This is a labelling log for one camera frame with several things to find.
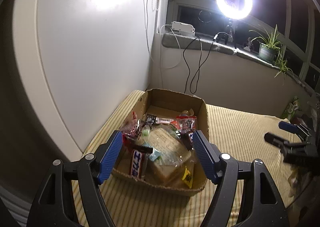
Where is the dark dates clear bag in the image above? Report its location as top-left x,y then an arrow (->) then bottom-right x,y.
119,111 -> 142,141

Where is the snickers bar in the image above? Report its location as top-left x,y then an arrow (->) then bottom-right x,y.
180,130 -> 196,151
129,145 -> 153,179

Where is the yellow candy wrapper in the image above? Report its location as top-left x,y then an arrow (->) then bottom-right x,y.
182,166 -> 194,189

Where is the green candy wrapper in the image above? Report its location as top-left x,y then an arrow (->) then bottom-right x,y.
142,128 -> 151,138

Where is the small red-edged snack bag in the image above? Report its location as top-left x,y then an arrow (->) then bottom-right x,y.
176,115 -> 197,133

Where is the black small snack packet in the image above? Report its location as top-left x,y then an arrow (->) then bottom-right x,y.
145,114 -> 157,125

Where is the pink snack packet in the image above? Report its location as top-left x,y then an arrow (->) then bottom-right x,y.
156,117 -> 174,125

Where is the green mint candy packet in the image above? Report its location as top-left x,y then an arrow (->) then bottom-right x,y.
146,146 -> 161,162

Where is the green snack bag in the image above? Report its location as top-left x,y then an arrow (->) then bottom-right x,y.
280,96 -> 300,121

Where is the potted spider plant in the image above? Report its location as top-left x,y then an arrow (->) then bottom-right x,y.
250,24 -> 294,78

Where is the grey windowsill cover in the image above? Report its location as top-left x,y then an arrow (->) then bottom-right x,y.
162,32 -> 308,87

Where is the white power strip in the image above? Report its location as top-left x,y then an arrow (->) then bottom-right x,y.
171,22 -> 195,37

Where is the black hanging cable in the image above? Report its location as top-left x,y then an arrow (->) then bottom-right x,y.
182,32 -> 235,94

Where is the white cable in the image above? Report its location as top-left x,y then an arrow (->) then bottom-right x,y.
142,0 -> 183,90

